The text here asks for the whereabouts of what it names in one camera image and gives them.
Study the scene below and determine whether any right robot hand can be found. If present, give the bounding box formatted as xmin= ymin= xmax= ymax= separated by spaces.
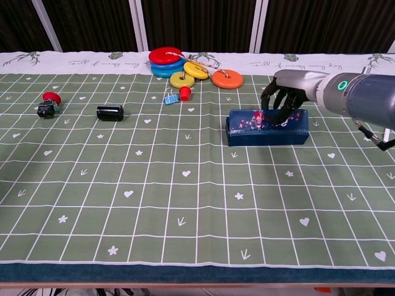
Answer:
xmin=260 ymin=69 xmax=327 ymax=126

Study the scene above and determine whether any blue glasses case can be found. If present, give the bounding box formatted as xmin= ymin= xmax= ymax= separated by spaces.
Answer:
xmin=226 ymin=108 xmax=310 ymax=147

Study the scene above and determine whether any blue binder clip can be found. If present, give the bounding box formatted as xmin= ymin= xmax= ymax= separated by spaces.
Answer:
xmin=164 ymin=87 xmax=180 ymax=105

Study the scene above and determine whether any green checked tablecloth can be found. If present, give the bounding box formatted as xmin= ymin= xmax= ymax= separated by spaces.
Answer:
xmin=0 ymin=51 xmax=395 ymax=268

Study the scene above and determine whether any black ferrite clamp block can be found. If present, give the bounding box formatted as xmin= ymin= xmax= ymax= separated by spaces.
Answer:
xmin=96 ymin=104 xmax=125 ymax=122

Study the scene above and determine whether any dark blue table underlay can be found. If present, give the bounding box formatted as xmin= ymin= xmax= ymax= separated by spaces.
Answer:
xmin=0 ymin=263 xmax=395 ymax=284

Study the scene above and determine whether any red emergency stop button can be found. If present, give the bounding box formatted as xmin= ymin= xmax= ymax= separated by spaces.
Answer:
xmin=36 ymin=91 xmax=62 ymax=119

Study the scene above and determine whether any orange toy ring disc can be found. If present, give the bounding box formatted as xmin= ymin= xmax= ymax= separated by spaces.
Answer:
xmin=212 ymin=69 xmax=244 ymax=89

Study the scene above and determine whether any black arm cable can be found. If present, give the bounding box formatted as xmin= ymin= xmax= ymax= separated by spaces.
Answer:
xmin=354 ymin=118 xmax=395 ymax=152

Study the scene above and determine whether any yellow toy ring disc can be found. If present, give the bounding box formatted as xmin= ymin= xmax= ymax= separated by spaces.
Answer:
xmin=183 ymin=60 xmax=209 ymax=79
xmin=170 ymin=72 xmax=196 ymax=89

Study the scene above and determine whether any blue toy ring disc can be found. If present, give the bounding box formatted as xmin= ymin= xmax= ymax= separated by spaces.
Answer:
xmin=150 ymin=58 xmax=186 ymax=72

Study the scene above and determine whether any teal toy ring disc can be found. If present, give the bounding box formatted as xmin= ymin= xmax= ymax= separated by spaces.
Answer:
xmin=151 ymin=66 xmax=183 ymax=78

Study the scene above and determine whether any red toy ring disc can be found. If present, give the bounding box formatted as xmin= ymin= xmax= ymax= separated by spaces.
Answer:
xmin=148 ymin=46 xmax=183 ymax=65

